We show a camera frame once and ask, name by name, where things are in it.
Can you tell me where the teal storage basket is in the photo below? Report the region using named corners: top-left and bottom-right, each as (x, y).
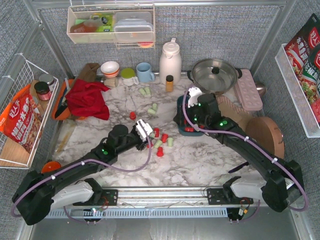
top-left (176, 95), bottom-right (204, 137)

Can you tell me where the brown cardboard sheet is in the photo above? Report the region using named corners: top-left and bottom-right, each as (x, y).
top-left (218, 102), bottom-right (254, 130)

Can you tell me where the red cloth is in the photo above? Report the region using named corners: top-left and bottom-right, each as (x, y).
top-left (65, 78), bottom-right (110, 120)

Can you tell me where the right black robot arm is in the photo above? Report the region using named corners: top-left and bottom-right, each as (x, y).
top-left (173, 94), bottom-right (309, 213)

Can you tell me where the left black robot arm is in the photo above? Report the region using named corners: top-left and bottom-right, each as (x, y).
top-left (10, 119), bottom-right (153, 226)

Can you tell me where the orange spice bottle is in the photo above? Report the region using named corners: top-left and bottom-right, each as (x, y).
top-left (165, 75), bottom-right (174, 92)

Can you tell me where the striped pink cloth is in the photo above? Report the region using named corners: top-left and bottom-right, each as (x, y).
top-left (216, 95), bottom-right (244, 113)

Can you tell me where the white thermos jug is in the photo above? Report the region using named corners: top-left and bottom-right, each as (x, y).
top-left (159, 37), bottom-right (182, 85)

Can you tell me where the stainless steel pot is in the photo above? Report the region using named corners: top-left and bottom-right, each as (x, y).
top-left (187, 58), bottom-right (243, 95)

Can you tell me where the blue mug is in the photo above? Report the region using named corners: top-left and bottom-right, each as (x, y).
top-left (136, 62), bottom-right (155, 83)

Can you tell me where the green lidded cup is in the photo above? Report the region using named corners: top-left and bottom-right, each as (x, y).
top-left (120, 68), bottom-right (139, 87)

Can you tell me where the glass pepper grinder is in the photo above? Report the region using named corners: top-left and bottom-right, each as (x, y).
top-left (102, 77), bottom-right (119, 88)

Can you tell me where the pink egg tray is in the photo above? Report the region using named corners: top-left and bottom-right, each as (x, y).
top-left (234, 68), bottom-right (263, 112)

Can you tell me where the white orange striped bowl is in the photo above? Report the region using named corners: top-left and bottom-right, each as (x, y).
top-left (100, 61), bottom-right (120, 77)

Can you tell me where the orange tray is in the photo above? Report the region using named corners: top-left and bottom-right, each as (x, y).
top-left (51, 81), bottom-right (71, 121)

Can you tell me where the round wooden board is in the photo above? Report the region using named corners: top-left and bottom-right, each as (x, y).
top-left (245, 116), bottom-right (285, 159)

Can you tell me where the brown cloth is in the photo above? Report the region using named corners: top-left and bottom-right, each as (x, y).
top-left (77, 62), bottom-right (100, 83)

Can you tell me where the orange cup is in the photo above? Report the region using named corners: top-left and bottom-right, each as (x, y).
top-left (41, 161), bottom-right (62, 174)

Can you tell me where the clear plastic food container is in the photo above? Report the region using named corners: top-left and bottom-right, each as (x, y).
top-left (113, 11), bottom-right (154, 43)

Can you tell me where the dark lidded jar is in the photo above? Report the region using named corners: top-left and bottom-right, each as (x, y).
top-left (34, 81), bottom-right (52, 101)

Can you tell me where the silver lidded jar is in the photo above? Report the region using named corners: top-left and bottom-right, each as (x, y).
top-left (39, 73), bottom-right (55, 86)

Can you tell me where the red seasoning bag left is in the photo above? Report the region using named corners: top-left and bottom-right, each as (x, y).
top-left (0, 84), bottom-right (42, 154)

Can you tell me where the green packaged item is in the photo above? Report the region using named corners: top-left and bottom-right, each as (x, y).
top-left (90, 13), bottom-right (115, 33)

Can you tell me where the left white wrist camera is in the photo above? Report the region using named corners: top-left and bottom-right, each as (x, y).
top-left (135, 119), bottom-right (154, 141)

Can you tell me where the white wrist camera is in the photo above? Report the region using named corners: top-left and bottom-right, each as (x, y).
top-left (135, 119), bottom-right (154, 141)
top-left (187, 86), bottom-right (203, 108)

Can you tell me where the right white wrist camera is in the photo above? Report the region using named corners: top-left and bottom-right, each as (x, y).
top-left (187, 86), bottom-right (203, 108)

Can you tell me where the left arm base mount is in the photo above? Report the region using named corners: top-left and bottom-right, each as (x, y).
top-left (79, 189), bottom-right (119, 207)

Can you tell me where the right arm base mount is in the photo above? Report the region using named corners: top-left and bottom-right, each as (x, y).
top-left (205, 188), bottom-right (254, 205)

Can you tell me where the cream wall basket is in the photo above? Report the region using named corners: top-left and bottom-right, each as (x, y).
top-left (66, 3), bottom-right (156, 48)

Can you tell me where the white wire basket right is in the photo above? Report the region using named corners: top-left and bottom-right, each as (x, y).
top-left (274, 43), bottom-right (320, 138)

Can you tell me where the white wire basket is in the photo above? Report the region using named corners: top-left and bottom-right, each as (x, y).
top-left (0, 53), bottom-right (60, 169)
top-left (274, 43), bottom-right (320, 138)

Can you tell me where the white wire basket left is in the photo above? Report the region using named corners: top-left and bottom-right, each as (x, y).
top-left (0, 53), bottom-right (60, 169)

